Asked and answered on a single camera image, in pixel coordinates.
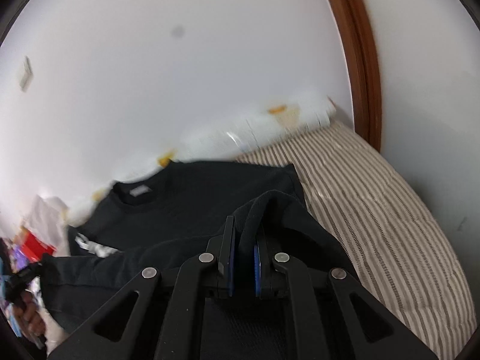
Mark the person's left hand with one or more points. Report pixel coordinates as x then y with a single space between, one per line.
33 318

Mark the white printed paper roll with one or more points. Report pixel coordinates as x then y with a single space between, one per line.
262 127

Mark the black sweatshirt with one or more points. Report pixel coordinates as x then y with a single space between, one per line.
187 210

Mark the white plastic bag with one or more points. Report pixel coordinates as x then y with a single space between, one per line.
45 213

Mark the red paper bag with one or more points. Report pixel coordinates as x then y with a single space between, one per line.
35 247

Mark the brown wooden door frame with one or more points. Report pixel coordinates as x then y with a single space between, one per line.
356 45

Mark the white wall switch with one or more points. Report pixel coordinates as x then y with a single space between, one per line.
24 73

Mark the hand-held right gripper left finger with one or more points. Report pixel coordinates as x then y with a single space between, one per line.
231 270

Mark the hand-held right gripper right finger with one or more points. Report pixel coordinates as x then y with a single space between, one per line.
258 277

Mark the striped quilted mattress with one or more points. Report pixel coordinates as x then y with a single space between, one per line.
375 213

